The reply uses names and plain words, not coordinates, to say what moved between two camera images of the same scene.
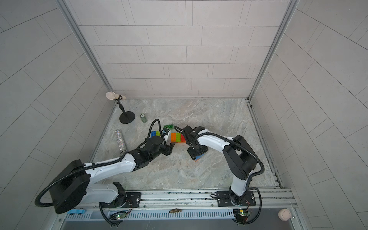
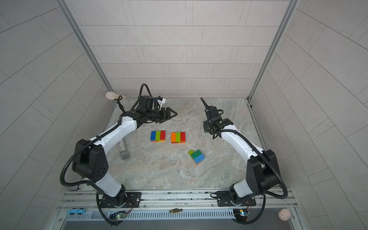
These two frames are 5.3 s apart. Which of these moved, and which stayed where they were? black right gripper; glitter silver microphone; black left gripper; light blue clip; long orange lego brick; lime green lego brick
Moved: black left gripper; black right gripper
Stayed: long orange lego brick; lime green lego brick; glitter silver microphone; light blue clip
